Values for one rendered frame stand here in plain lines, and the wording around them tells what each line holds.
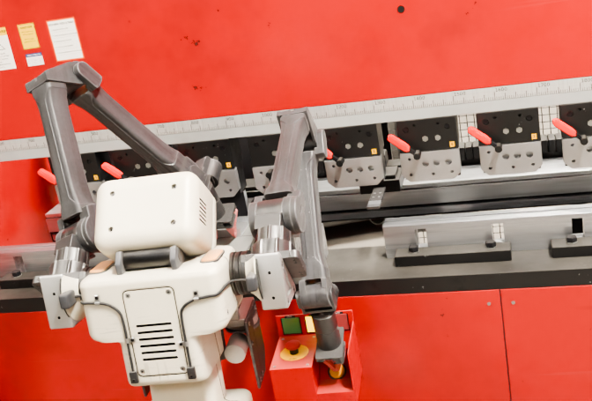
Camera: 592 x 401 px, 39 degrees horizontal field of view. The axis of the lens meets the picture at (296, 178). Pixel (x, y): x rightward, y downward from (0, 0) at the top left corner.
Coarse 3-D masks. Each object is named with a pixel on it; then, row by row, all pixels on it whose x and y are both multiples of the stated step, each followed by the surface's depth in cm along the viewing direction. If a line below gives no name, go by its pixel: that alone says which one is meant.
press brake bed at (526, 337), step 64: (0, 320) 250; (384, 320) 222; (448, 320) 218; (512, 320) 214; (576, 320) 210; (0, 384) 259; (64, 384) 254; (128, 384) 248; (256, 384) 238; (384, 384) 229; (448, 384) 225; (512, 384) 220; (576, 384) 216
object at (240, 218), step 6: (222, 198) 235; (228, 198) 235; (234, 198) 234; (240, 198) 234; (246, 198) 235; (240, 204) 235; (246, 204) 234; (240, 210) 235; (246, 210) 235; (240, 216) 236; (246, 216) 237
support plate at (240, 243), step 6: (246, 228) 233; (246, 234) 229; (216, 240) 229; (222, 240) 228; (228, 240) 227; (234, 240) 227; (240, 240) 226; (246, 240) 225; (252, 240) 224; (234, 246) 223; (240, 246) 222; (246, 246) 221
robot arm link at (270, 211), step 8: (272, 200) 171; (280, 200) 170; (256, 208) 170; (264, 208) 169; (272, 208) 169; (280, 208) 168; (256, 216) 168; (264, 216) 167; (272, 216) 167; (280, 216) 166; (256, 224) 167; (264, 224) 166; (272, 224) 166; (280, 224) 166; (256, 232) 167
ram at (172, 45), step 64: (0, 0) 225; (64, 0) 221; (128, 0) 217; (192, 0) 214; (256, 0) 210; (320, 0) 206; (384, 0) 203; (448, 0) 200; (512, 0) 197; (576, 0) 194; (128, 64) 224; (192, 64) 220; (256, 64) 216; (320, 64) 212; (384, 64) 209; (448, 64) 205; (512, 64) 202; (576, 64) 199; (0, 128) 239; (256, 128) 222; (320, 128) 218
